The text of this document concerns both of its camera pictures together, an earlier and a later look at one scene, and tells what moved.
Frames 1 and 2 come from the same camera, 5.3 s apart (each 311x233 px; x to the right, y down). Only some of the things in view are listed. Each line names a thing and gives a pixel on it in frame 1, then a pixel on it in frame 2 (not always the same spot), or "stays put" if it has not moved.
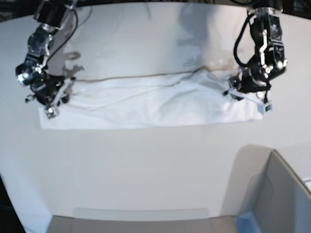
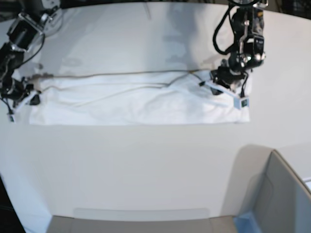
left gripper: [50, 91] → [12, 91]
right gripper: [252, 83] → [231, 81]
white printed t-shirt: [192, 98] stays put
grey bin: [265, 196] stays put
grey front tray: [142, 220] stays put
